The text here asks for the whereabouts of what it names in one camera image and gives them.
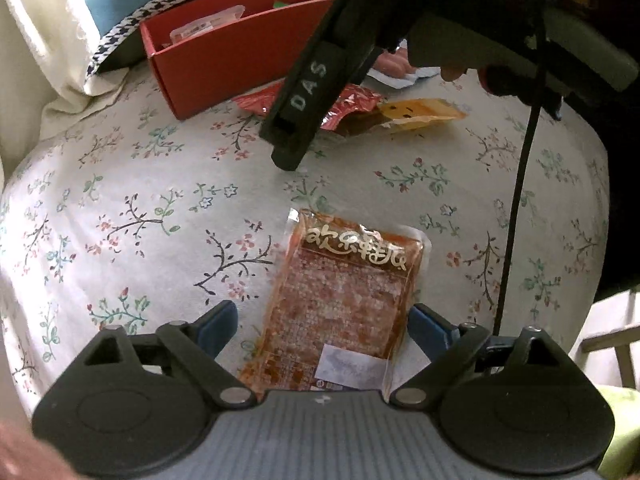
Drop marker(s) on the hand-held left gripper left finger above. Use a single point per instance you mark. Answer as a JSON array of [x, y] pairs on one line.
[[217, 327]]

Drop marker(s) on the person's left hand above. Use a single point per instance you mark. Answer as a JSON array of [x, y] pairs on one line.
[[22, 452]]

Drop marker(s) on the person's right hand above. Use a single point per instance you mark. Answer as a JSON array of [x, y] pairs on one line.
[[453, 73]]

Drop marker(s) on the yellow green object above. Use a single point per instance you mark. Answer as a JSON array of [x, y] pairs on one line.
[[625, 435]]

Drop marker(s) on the yellow snack packet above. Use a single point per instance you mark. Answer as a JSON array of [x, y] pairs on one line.
[[425, 112]]

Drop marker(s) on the orange ridged snack packet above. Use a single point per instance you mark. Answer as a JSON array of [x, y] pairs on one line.
[[207, 22]]

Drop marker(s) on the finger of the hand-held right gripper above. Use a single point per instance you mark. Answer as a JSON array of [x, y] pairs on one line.
[[287, 147]]

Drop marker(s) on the floral bedsheet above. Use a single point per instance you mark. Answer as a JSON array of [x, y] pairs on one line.
[[125, 185]]

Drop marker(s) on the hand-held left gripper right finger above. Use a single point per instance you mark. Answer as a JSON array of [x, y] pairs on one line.
[[427, 330]]

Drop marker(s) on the orange snack packet white label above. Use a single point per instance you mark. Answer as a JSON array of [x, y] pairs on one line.
[[345, 300]]

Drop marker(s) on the red cardboard box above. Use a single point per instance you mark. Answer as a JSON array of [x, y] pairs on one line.
[[225, 70]]

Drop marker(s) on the red sausage snack packet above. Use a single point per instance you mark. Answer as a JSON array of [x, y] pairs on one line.
[[350, 102]]

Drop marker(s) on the cream curtain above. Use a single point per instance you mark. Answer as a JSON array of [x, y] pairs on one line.
[[40, 35]]

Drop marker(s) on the wooden chair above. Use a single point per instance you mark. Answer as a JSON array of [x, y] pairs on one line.
[[615, 342]]

